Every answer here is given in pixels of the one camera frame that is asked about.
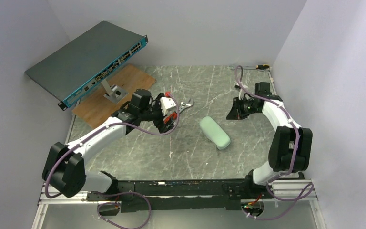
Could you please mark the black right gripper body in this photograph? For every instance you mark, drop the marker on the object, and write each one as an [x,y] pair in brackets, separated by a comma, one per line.
[237,109]

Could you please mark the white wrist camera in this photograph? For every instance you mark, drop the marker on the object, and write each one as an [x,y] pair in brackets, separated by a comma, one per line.
[242,94]
[167,103]

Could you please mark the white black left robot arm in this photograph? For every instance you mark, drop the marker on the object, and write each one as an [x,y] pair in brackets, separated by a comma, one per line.
[64,172]

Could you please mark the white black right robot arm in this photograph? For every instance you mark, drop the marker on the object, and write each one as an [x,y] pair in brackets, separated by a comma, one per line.
[291,146]

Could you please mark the red handled adjustable wrench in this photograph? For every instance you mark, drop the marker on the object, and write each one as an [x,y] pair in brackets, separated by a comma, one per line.
[183,106]

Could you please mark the wooden board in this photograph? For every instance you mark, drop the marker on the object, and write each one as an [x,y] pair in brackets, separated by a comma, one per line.
[94,109]

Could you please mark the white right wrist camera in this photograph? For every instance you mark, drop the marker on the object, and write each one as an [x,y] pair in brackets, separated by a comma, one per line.
[242,94]

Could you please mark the metal switch stand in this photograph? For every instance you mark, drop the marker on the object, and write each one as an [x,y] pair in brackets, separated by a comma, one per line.
[113,93]

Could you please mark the mint green umbrella case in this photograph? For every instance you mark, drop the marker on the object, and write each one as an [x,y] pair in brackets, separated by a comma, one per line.
[214,133]

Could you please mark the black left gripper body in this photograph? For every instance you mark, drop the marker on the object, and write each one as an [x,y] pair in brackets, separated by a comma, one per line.
[163,117]

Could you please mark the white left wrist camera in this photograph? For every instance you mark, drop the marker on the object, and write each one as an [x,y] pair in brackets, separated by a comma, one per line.
[167,103]

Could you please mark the grey blue network switch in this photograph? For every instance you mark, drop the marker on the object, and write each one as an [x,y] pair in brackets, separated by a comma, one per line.
[82,64]

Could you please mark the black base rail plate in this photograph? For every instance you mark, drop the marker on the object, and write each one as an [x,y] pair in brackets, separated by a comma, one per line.
[229,194]

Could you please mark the aluminium frame rails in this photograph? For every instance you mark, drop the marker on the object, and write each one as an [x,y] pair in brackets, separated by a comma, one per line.
[299,189]

